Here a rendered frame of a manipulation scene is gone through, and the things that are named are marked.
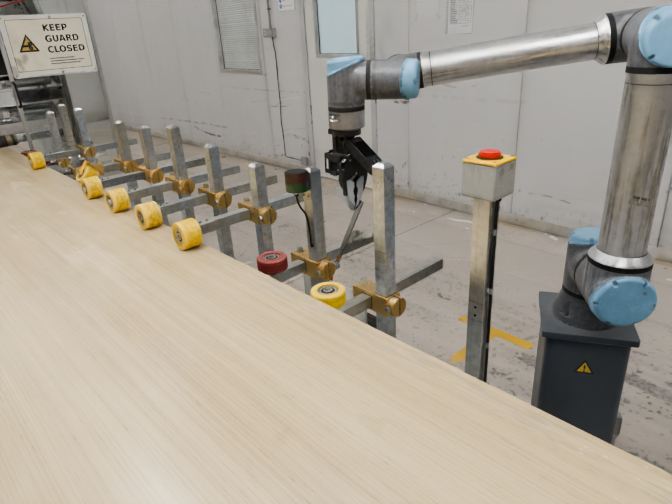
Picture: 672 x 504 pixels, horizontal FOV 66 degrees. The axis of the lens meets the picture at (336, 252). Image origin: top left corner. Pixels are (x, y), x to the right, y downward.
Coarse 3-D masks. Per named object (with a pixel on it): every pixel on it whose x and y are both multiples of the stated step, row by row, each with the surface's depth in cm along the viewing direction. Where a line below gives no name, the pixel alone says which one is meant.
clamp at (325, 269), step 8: (304, 248) 149; (296, 256) 145; (304, 256) 144; (312, 264) 140; (320, 264) 139; (328, 264) 140; (304, 272) 145; (312, 272) 142; (320, 272) 139; (328, 272) 140
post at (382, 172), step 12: (372, 168) 113; (384, 168) 111; (372, 180) 114; (384, 180) 112; (384, 192) 113; (384, 204) 114; (384, 216) 115; (384, 228) 116; (384, 240) 118; (384, 252) 119; (384, 264) 120; (384, 276) 121; (384, 288) 123; (384, 324) 127
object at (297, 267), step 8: (368, 232) 160; (368, 240) 159; (328, 248) 150; (336, 248) 150; (352, 248) 155; (328, 256) 148; (336, 256) 151; (288, 264) 142; (296, 264) 142; (304, 264) 143; (288, 272) 139; (296, 272) 141; (280, 280) 138
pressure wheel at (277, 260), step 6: (264, 252) 139; (270, 252) 138; (276, 252) 138; (282, 252) 138; (258, 258) 135; (264, 258) 136; (270, 258) 135; (276, 258) 135; (282, 258) 134; (258, 264) 134; (264, 264) 133; (270, 264) 132; (276, 264) 133; (282, 264) 134; (258, 270) 136; (264, 270) 134; (270, 270) 133; (276, 270) 133; (282, 270) 134
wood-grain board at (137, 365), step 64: (0, 192) 213; (64, 192) 208; (0, 256) 148; (64, 256) 146; (128, 256) 143; (192, 256) 140; (0, 320) 114; (64, 320) 112; (128, 320) 111; (192, 320) 109; (256, 320) 108; (320, 320) 106; (0, 384) 92; (64, 384) 91; (128, 384) 90; (192, 384) 89; (256, 384) 88; (320, 384) 87; (384, 384) 86; (448, 384) 85; (0, 448) 78; (64, 448) 77; (128, 448) 76; (192, 448) 75; (256, 448) 75; (320, 448) 74; (384, 448) 73; (448, 448) 73; (512, 448) 72; (576, 448) 71
